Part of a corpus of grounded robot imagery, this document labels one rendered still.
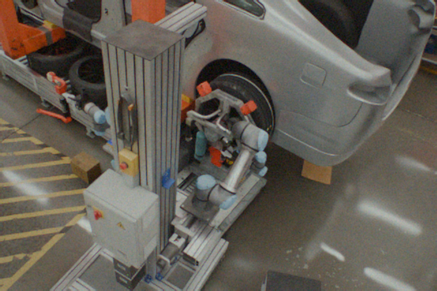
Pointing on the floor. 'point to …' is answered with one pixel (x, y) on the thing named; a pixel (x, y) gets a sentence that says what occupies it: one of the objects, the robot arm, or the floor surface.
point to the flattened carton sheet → (319, 173)
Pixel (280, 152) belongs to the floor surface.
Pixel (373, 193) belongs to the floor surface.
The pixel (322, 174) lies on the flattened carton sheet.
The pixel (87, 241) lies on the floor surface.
